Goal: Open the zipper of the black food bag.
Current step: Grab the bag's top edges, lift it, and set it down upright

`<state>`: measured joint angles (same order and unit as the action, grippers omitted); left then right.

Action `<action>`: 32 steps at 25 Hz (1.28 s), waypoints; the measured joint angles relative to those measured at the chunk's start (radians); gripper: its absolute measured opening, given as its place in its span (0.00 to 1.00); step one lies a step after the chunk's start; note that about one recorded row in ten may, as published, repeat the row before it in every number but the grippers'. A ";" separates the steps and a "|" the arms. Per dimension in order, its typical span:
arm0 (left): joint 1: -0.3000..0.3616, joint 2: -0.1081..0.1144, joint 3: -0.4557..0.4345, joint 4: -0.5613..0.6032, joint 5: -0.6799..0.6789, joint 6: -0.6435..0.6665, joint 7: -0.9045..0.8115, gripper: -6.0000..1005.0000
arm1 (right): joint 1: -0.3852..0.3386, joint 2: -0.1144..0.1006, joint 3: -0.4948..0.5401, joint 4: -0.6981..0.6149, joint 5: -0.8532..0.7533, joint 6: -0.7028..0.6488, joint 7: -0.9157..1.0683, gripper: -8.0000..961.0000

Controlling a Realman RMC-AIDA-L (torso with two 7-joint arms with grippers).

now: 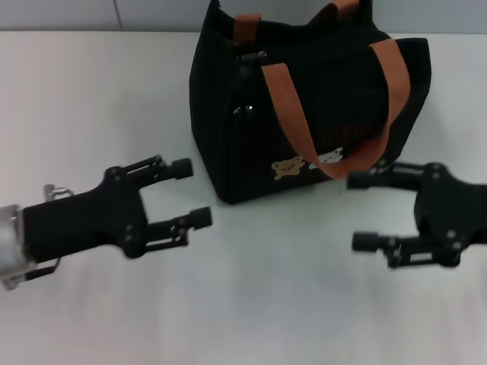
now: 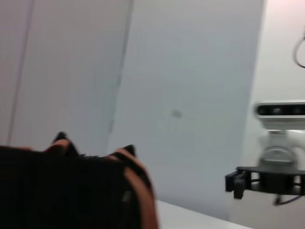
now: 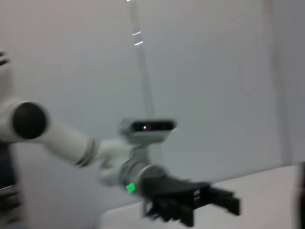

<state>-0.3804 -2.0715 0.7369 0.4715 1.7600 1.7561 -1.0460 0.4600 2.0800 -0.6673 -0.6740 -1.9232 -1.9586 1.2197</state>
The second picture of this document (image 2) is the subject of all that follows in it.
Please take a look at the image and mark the black food bag orange handles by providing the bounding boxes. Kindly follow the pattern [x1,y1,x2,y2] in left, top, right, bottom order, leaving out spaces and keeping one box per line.
[0,131,159,229]

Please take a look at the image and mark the white robot neck housing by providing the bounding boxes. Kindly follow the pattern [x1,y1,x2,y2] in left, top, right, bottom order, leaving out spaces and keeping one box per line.
[258,118,305,169]

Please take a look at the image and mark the white depth camera bar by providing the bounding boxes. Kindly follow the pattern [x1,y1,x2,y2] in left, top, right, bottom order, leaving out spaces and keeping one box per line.
[253,99,305,120]

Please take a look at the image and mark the dark hanging cable loop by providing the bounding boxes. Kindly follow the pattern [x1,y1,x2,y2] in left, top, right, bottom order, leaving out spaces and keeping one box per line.
[292,33,305,68]

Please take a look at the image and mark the thin dark bracket cable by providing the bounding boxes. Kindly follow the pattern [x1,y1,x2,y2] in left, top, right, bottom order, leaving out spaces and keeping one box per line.
[273,193,305,206]

